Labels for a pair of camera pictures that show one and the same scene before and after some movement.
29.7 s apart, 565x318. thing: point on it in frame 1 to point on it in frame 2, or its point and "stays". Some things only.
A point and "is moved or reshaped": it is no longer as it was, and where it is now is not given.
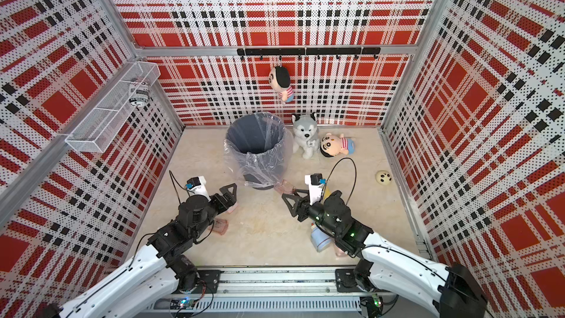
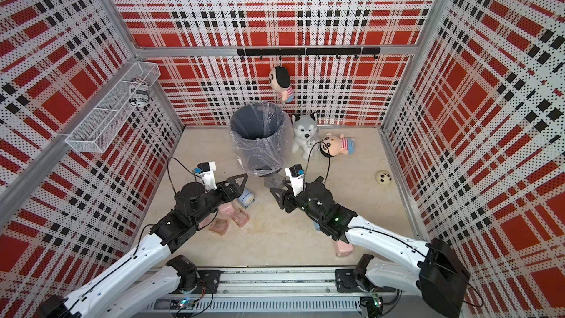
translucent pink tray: (284, 186) to (240, 217)
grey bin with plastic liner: (258, 146) is moved or reshaped
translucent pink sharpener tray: (220, 226) stays
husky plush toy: (306, 135) stays
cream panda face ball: (383, 177) stays
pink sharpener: (230, 209) stays
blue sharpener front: (320, 240) to (246, 199)
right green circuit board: (377, 299) stays
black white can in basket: (139, 91) stays
